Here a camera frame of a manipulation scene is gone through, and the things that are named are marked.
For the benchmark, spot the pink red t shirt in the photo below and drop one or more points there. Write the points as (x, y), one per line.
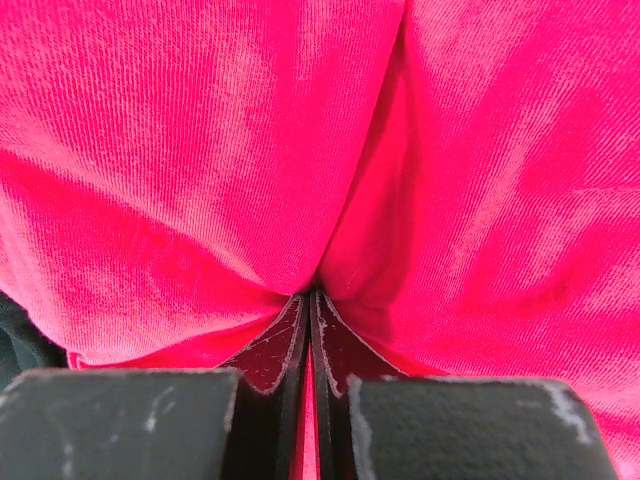
(460, 177)

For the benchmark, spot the black t shirt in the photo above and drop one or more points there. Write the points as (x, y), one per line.
(23, 347)

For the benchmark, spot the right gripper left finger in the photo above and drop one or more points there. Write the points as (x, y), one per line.
(237, 421)

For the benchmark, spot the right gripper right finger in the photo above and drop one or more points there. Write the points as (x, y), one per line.
(375, 421)

